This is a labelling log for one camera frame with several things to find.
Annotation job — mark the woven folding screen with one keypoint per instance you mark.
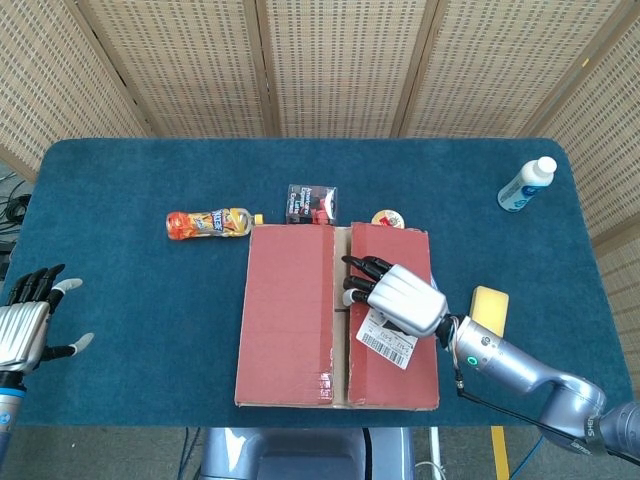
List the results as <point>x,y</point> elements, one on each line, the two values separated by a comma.
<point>350,65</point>

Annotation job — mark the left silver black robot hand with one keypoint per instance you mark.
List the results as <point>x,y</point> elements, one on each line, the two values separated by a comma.
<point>22,340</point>

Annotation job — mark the yellow sponge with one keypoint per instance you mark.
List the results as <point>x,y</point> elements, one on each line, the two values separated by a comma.
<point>492,300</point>

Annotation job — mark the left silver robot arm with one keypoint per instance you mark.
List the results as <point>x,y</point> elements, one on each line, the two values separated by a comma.
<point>7,415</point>

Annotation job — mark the clear plastic packet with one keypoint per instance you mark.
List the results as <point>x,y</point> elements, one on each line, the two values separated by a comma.
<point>434,281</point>

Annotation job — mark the blue carpet table cover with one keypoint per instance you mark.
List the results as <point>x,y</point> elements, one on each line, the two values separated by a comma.
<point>125,300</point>

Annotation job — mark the white pole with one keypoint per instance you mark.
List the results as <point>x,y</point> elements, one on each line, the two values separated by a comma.
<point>435,450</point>

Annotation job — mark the black coffee capsule box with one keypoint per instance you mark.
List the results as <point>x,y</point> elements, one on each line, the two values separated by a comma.
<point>310,202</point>

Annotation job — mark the yellow floor tape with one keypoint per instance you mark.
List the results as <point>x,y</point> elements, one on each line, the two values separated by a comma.
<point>500,452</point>

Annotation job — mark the white bottle blue label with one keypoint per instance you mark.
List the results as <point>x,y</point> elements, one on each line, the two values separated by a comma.
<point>525,185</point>

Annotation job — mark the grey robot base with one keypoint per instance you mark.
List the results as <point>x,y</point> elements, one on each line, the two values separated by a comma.
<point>300,455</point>

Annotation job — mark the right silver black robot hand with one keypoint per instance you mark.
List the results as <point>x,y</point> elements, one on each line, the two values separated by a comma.
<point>407,300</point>

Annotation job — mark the orange drink bottle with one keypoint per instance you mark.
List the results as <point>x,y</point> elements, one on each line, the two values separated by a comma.
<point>210,225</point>

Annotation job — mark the red brown cardboard box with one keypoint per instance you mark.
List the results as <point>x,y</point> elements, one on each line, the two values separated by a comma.
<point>290,310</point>

